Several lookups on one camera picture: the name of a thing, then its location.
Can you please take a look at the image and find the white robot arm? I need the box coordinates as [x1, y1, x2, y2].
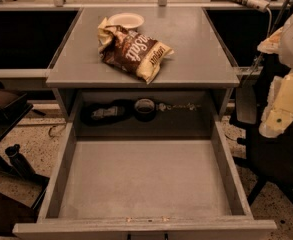
[257, 13, 293, 138]

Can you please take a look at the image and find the white paper bowl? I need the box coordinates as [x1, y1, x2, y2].
[108, 13, 144, 30]

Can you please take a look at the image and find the black chair base left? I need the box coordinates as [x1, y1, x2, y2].
[0, 144, 49, 186]

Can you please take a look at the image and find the open grey top drawer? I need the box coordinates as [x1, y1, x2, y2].
[13, 123, 276, 240]

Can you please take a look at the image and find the brown chip bag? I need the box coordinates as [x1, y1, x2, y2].
[98, 18, 174, 84]

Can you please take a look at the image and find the black office chair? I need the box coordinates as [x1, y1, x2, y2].
[229, 55, 293, 204]

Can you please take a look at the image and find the grey cabinet counter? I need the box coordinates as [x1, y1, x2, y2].
[47, 6, 239, 117]

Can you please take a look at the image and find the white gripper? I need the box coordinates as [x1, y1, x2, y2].
[259, 69, 293, 138]

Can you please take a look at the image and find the metal chain trinket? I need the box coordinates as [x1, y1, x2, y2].
[156, 103, 199, 112]

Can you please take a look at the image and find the black tape roll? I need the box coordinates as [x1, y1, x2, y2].
[134, 98, 156, 122]

